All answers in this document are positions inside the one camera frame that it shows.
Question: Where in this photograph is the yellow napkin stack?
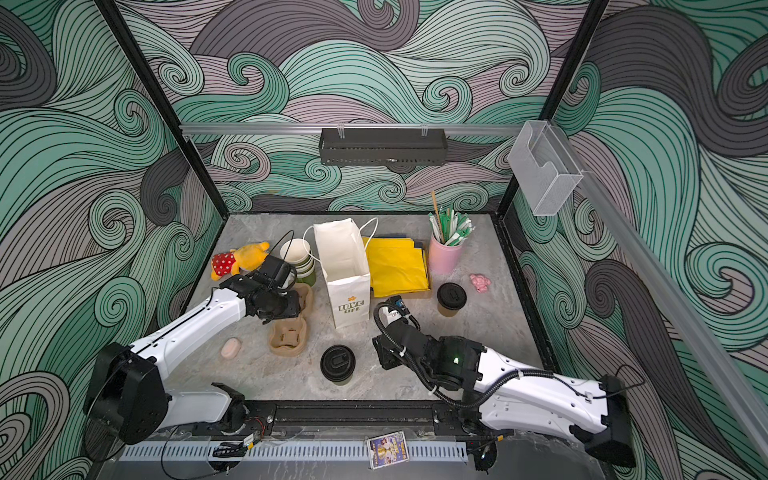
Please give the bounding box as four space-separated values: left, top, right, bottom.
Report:
366 238 430 298

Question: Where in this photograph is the clear acrylic wall holder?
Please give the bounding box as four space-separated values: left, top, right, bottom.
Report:
507 120 583 217

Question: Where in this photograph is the yellow bear plush toy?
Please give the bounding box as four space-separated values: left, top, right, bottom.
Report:
211 242 270 281

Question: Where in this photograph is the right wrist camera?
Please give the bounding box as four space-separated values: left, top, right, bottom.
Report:
384 296 418 327

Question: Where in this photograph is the small pink toy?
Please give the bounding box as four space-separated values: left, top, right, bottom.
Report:
470 274 492 293

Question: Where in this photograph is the small picture card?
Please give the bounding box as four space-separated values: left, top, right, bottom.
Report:
365 431 410 470

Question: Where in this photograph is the pink straw holder cup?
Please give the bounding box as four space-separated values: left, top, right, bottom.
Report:
427 236 462 275

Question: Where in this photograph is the white paper takeout bag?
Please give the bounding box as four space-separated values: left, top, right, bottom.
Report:
302 217 378 329

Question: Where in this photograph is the white slotted cable duct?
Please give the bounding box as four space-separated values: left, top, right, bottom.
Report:
119 440 469 464

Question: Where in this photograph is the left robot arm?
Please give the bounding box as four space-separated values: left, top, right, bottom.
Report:
83 275 302 445

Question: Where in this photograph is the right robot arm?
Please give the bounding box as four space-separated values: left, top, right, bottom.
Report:
372 320 636 468

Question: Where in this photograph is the brown paper coffee cup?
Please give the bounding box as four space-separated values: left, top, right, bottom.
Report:
438 304 462 317

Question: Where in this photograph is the pink oval soap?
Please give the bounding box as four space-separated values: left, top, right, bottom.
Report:
220 337 242 360

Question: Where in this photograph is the black wall shelf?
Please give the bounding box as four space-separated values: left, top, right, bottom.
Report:
318 127 448 166

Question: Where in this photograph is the stack of paper cups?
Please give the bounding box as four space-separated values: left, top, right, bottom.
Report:
279 238 317 287

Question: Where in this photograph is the stack of pulp cup carriers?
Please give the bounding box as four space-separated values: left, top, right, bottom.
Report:
269 283 314 357

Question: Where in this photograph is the wrapped straws bundle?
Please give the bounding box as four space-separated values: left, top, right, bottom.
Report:
428 191 475 247

